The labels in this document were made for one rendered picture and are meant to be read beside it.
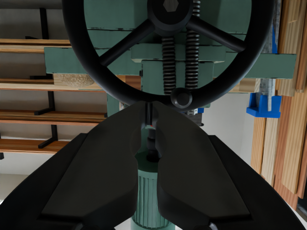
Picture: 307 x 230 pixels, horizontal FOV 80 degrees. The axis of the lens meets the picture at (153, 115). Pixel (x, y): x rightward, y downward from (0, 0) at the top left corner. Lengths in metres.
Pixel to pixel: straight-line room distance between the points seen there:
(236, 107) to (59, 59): 2.87
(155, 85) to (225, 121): 2.82
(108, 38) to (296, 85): 1.61
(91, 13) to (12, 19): 3.28
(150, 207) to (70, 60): 0.51
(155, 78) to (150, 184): 0.39
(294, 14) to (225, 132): 1.92
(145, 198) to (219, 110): 2.54
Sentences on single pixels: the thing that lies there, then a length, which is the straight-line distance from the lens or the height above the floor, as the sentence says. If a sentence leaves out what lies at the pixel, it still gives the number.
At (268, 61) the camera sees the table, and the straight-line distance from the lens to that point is 0.54.
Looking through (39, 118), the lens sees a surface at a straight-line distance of 3.00.
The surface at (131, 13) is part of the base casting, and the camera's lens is 0.48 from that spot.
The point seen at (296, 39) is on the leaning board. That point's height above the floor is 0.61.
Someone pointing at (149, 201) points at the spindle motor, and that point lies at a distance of 0.68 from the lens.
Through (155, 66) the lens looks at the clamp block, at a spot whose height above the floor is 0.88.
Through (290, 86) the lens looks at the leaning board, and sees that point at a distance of 1.85.
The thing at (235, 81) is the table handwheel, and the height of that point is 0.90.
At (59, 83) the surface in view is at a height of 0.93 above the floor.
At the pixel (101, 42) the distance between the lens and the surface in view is 0.47.
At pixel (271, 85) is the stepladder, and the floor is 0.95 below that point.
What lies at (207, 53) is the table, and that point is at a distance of 0.38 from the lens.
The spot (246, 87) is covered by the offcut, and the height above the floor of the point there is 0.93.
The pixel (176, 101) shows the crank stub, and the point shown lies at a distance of 0.22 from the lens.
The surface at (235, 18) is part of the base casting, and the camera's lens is 0.51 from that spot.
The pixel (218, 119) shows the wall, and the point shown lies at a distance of 3.11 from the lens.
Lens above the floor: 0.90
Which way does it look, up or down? 12 degrees up
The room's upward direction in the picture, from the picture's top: 179 degrees counter-clockwise
